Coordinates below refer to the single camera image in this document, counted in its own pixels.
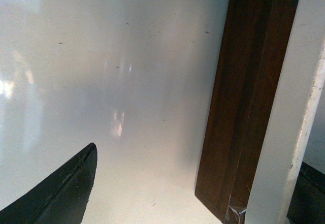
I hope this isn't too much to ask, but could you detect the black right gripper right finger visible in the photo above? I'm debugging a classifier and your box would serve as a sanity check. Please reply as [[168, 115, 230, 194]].
[[287, 163, 324, 224]]

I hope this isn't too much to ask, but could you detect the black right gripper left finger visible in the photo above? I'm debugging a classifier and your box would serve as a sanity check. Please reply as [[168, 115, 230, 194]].
[[1, 143, 98, 223]]

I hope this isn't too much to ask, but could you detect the wooden drawer front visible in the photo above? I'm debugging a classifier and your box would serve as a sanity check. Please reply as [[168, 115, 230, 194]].
[[195, 0, 299, 223]]

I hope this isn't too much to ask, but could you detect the white plastic drawer handle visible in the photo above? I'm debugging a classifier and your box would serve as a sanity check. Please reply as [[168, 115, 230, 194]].
[[245, 0, 324, 223]]

